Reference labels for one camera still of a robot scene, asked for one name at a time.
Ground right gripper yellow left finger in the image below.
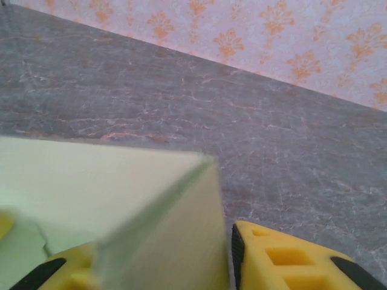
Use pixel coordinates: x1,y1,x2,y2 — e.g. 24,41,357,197
8,241,100,290

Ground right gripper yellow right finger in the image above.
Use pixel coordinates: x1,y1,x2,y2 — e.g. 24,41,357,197
231,220,387,290

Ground light green paper box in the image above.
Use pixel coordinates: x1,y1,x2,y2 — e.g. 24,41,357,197
0,135,229,290

